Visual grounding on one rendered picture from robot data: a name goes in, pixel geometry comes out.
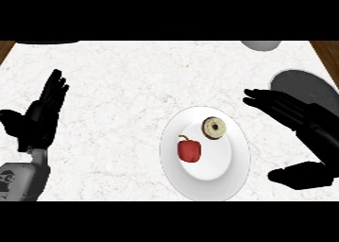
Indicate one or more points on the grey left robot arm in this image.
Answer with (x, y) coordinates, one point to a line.
(20, 178)

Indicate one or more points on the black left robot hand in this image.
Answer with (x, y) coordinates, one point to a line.
(39, 118)

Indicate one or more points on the red bell pepper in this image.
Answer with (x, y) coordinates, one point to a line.
(190, 150)

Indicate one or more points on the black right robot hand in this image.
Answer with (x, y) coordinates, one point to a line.
(312, 132)

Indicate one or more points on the white oval plate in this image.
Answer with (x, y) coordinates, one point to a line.
(206, 153)

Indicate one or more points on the dark grey pan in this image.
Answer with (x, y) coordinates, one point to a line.
(307, 89)

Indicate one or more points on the grey rounded bowl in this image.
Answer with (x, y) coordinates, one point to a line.
(262, 45)

